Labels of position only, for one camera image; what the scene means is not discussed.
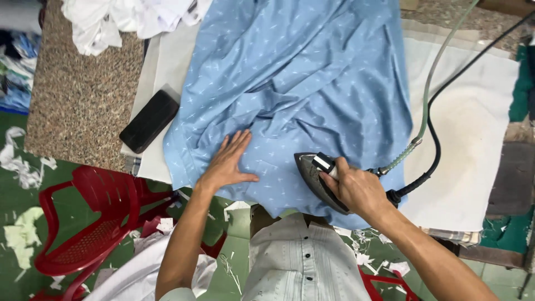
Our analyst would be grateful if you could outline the scattered white fabric scraps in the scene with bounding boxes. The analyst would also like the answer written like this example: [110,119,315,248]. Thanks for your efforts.
[0,125,412,301]

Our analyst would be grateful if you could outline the white garment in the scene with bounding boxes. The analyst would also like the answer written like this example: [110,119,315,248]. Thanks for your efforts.
[84,228,218,301]

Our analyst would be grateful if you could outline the green cloth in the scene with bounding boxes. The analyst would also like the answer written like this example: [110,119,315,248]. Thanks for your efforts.
[478,44,535,256]

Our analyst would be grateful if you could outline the dark brown board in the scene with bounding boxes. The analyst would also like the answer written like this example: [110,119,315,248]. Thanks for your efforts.
[486,141,535,219]

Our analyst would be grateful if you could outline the blue patterned shirt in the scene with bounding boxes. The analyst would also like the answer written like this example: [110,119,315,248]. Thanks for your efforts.
[163,0,414,230]

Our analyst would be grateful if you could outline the pile of white garments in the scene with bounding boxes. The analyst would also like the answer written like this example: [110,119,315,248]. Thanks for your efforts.
[60,0,214,57]

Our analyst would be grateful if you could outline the white ironing cloth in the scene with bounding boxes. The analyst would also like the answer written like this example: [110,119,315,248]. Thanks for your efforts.
[120,19,521,233]

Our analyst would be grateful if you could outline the green steam hose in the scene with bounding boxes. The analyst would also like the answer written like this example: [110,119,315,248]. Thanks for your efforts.
[376,0,481,176]

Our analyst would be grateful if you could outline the person's white buttoned shirt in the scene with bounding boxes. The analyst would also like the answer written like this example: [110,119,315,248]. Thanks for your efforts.
[159,213,373,301]

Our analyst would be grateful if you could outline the black phone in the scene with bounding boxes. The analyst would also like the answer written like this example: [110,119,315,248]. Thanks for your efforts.
[119,89,180,154]

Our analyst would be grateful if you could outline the person's right hand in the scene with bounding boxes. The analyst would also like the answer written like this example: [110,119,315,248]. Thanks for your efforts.
[319,157,396,220]

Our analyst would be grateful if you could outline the grey steam iron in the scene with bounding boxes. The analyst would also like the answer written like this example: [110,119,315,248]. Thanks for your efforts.
[294,152,378,216]

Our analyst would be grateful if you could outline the red plastic chair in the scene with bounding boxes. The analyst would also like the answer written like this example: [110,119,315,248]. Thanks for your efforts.
[29,165,228,301]
[357,265,420,301]

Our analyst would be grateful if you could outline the black power cable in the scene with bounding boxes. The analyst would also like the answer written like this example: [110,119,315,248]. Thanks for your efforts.
[385,10,535,206]

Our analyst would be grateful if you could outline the heap of mixed clothes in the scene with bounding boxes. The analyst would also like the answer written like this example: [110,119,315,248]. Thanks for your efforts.
[0,0,44,116]

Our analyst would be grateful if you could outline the person's left hand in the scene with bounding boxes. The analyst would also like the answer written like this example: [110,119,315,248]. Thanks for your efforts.
[196,130,260,194]

